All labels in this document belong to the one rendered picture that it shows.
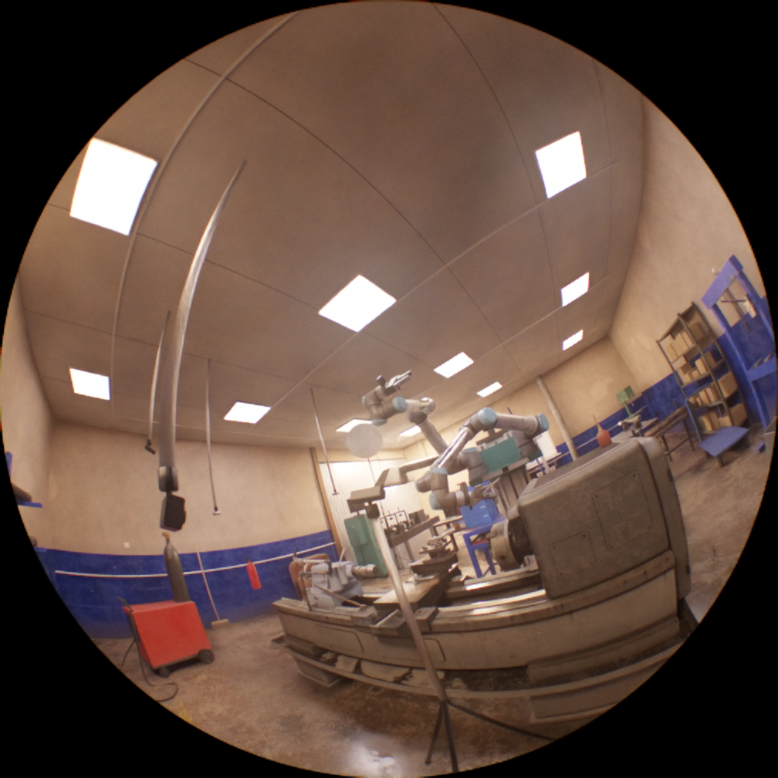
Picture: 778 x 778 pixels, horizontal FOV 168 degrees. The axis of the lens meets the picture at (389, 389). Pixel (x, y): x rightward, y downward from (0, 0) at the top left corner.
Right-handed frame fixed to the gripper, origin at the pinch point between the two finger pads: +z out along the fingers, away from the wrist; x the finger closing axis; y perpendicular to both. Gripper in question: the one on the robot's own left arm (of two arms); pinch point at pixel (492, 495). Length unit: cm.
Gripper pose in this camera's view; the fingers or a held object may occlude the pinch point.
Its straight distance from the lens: 146.8
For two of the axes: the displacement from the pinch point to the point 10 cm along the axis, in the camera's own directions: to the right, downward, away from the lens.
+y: 0.5, 7.6, -6.5
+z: 10.0, 0.0, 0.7
